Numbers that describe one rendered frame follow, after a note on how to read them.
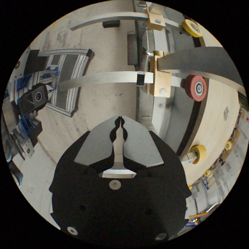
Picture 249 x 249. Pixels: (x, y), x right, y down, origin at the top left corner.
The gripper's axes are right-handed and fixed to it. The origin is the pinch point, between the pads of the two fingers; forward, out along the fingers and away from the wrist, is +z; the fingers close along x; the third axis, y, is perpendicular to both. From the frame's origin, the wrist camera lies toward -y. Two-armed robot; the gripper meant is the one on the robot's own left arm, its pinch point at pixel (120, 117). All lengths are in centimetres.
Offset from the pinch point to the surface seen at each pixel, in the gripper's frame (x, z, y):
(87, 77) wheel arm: -9.4, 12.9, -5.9
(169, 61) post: 8.9, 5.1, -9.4
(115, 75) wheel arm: -1.7, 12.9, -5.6
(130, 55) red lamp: 3.1, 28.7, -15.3
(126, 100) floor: 4, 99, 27
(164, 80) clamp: 11.0, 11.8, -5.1
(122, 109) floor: -2, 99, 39
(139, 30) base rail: 7.5, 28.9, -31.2
